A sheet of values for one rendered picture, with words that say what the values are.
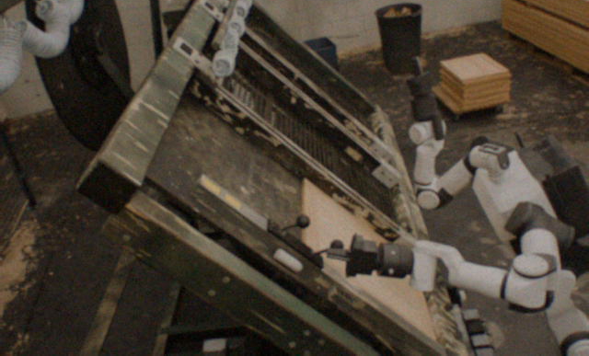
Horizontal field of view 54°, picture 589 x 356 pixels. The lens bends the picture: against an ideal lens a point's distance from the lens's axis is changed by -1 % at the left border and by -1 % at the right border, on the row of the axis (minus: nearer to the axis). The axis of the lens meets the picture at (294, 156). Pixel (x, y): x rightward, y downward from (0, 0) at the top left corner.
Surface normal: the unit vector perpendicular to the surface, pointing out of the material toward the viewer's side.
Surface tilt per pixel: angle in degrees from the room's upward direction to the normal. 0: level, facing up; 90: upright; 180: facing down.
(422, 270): 67
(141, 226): 90
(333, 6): 90
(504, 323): 0
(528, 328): 0
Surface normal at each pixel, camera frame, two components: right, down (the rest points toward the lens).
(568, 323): 0.00, 0.48
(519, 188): -0.53, -0.75
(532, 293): 0.19, 0.38
